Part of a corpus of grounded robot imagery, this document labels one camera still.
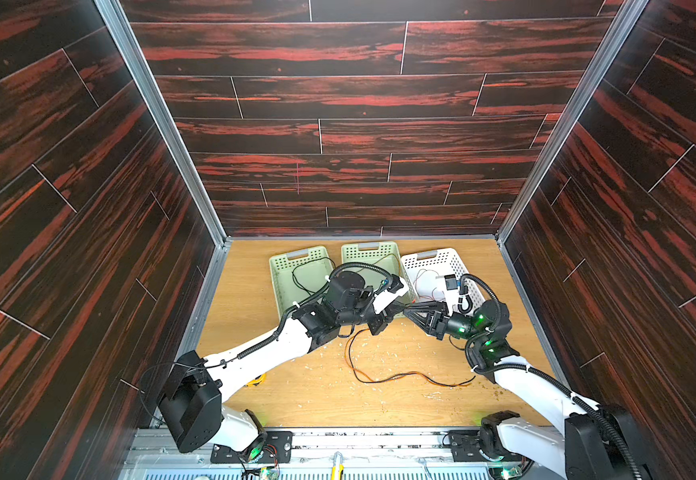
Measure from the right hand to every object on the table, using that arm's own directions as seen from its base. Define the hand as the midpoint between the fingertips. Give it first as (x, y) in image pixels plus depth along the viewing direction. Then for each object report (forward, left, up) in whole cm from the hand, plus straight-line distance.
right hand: (408, 306), depth 73 cm
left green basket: (+26, +34, -22) cm, 48 cm away
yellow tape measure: (-13, +41, -21) cm, 48 cm away
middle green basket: (+36, +3, -20) cm, 41 cm away
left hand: (-1, +1, +1) cm, 2 cm away
